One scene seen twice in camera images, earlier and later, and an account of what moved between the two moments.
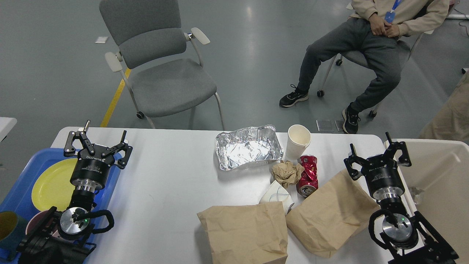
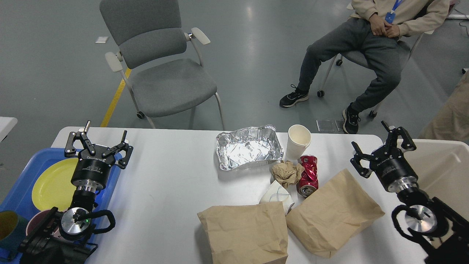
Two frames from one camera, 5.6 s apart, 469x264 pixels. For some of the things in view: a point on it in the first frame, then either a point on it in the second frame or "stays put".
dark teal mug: x=13 y=231 stays put
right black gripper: x=381 y=172 -> x=391 y=166
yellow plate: x=53 y=187 stays put
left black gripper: x=90 y=173 stays put
